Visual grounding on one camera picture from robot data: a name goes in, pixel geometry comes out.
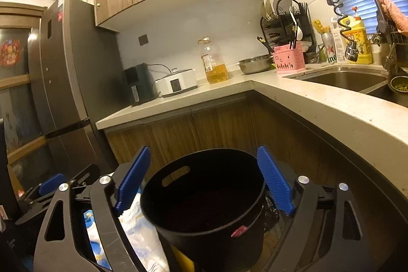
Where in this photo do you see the pink plastic bag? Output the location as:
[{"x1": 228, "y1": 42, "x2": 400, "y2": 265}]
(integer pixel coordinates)
[{"x1": 231, "y1": 225, "x2": 248, "y2": 238}]

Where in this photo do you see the yellow detergent bottle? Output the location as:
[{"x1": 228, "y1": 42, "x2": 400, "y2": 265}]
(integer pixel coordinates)
[{"x1": 340, "y1": 6, "x2": 373, "y2": 65}]

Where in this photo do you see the wooden lower cabinet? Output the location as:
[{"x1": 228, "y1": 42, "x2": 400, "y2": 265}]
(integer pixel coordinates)
[{"x1": 104, "y1": 90, "x2": 408, "y2": 228}]

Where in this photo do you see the white rice cooker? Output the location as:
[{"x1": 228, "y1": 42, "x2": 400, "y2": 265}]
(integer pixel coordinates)
[{"x1": 154, "y1": 69, "x2": 198, "y2": 97}]

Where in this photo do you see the chrome sink faucet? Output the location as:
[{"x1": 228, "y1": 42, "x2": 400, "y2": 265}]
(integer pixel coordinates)
[{"x1": 325, "y1": 0, "x2": 391, "y2": 62}]

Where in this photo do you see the black dish rack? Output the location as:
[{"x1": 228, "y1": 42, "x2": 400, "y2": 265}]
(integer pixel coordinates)
[{"x1": 260, "y1": 0, "x2": 319, "y2": 63}]

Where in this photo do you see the steel bowl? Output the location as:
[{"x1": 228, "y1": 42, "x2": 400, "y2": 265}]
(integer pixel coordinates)
[{"x1": 238, "y1": 55, "x2": 273, "y2": 74}]

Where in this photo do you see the steel sink basin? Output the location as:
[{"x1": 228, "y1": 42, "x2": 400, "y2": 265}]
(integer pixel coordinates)
[{"x1": 288, "y1": 66, "x2": 407, "y2": 107}]

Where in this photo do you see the wooden glass door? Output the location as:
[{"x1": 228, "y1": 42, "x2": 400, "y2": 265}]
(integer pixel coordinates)
[{"x1": 1, "y1": 1, "x2": 46, "y2": 196}]

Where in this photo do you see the black trash bin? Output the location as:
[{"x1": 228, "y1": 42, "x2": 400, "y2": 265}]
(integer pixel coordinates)
[{"x1": 141, "y1": 148, "x2": 265, "y2": 271}]

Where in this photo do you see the dark grey refrigerator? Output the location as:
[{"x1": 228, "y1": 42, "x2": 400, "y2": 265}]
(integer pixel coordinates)
[{"x1": 28, "y1": 0, "x2": 130, "y2": 177}]

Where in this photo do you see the cooking oil bottle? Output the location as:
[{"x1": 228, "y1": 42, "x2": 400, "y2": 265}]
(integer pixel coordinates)
[{"x1": 197, "y1": 36, "x2": 229, "y2": 84}]

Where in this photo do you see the pink utensil holder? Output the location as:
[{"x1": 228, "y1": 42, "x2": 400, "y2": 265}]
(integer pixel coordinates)
[{"x1": 273, "y1": 43, "x2": 306, "y2": 74}]

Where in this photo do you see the blue floral white tablecloth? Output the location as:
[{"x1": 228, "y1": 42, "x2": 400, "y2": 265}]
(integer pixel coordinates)
[{"x1": 84, "y1": 189, "x2": 170, "y2": 271}]

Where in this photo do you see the pink cloth on faucet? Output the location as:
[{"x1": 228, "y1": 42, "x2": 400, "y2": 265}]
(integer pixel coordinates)
[{"x1": 379, "y1": 0, "x2": 408, "y2": 36}]

